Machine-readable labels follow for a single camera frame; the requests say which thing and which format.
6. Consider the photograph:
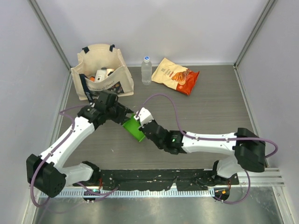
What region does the green paper box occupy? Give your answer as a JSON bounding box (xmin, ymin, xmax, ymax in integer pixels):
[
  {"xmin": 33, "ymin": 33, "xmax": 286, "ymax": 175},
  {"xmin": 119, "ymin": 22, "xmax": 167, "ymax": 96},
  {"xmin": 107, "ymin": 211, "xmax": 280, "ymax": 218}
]
[{"xmin": 123, "ymin": 114, "xmax": 145, "ymax": 142}]

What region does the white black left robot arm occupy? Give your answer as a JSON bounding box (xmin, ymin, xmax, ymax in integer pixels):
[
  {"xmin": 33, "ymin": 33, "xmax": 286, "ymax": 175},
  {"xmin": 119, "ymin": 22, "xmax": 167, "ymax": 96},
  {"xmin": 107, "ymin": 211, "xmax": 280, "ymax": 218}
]
[{"xmin": 26, "ymin": 91, "xmax": 133, "ymax": 198}]

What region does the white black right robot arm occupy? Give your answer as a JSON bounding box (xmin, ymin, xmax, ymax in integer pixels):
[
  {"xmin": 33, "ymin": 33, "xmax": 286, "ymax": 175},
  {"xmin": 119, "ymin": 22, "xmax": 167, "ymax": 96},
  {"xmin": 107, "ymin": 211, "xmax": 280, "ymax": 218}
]
[{"xmin": 139, "ymin": 120, "xmax": 265, "ymax": 186}]

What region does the white box in bag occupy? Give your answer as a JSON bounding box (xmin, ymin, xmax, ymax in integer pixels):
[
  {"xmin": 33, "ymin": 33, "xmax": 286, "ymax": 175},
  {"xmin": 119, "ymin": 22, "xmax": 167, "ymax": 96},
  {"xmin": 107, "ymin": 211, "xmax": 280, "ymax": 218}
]
[{"xmin": 95, "ymin": 69, "xmax": 107, "ymax": 82}]

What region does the beige canvas tote bag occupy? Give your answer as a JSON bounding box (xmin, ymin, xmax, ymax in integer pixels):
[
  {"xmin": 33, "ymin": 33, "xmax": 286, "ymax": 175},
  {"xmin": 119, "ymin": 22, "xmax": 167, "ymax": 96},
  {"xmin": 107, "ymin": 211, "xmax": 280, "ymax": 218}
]
[{"xmin": 71, "ymin": 44, "xmax": 134, "ymax": 102}]

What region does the clear plastic water bottle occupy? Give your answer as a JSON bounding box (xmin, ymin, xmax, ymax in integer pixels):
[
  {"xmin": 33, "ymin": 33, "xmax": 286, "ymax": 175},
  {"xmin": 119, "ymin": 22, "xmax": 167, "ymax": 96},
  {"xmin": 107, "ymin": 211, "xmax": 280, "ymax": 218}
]
[{"xmin": 141, "ymin": 56, "xmax": 152, "ymax": 85}]

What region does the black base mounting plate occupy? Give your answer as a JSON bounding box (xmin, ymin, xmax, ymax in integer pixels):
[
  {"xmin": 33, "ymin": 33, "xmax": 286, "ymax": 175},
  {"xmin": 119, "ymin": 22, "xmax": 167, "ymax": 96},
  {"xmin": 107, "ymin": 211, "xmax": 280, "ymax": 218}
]
[{"xmin": 81, "ymin": 169, "xmax": 239, "ymax": 191}]

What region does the orange beige snack bag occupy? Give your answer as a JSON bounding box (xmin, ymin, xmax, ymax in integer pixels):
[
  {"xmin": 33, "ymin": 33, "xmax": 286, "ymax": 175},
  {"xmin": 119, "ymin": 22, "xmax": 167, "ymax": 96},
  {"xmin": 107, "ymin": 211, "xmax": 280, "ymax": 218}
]
[{"xmin": 151, "ymin": 58, "xmax": 200, "ymax": 96}]

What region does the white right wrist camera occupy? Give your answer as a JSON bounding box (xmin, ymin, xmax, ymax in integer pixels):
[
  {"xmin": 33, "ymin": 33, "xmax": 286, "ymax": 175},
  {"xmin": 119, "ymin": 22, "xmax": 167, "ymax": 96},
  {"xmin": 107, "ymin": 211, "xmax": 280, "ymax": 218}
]
[{"xmin": 134, "ymin": 107, "xmax": 154, "ymax": 127}]

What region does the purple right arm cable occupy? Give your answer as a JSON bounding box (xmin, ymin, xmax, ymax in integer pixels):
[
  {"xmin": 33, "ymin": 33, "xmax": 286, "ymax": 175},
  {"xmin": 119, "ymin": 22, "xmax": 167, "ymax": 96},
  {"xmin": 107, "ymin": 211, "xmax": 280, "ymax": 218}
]
[{"xmin": 136, "ymin": 93, "xmax": 279, "ymax": 207}]

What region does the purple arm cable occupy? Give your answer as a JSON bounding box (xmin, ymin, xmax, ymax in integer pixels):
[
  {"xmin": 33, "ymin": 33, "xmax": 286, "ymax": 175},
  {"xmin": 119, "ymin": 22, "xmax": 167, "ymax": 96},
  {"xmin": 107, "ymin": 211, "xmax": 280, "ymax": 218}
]
[
  {"xmin": 30, "ymin": 105, "xmax": 120, "ymax": 214},
  {"xmin": 136, "ymin": 93, "xmax": 279, "ymax": 207}
]

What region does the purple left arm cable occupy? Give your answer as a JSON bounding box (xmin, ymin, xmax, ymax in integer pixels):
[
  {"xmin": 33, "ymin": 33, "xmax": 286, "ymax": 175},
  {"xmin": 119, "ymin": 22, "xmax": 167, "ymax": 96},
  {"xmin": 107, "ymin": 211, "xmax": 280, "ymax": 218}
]
[{"xmin": 30, "ymin": 105, "xmax": 120, "ymax": 214}]

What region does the white slotted cable duct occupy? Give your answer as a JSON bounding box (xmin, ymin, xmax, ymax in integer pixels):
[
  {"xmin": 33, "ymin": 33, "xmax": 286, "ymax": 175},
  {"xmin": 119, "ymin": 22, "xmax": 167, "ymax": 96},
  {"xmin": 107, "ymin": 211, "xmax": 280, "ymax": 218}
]
[{"xmin": 40, "ymin": 189, "xmax": 215, "ymax": 199}]

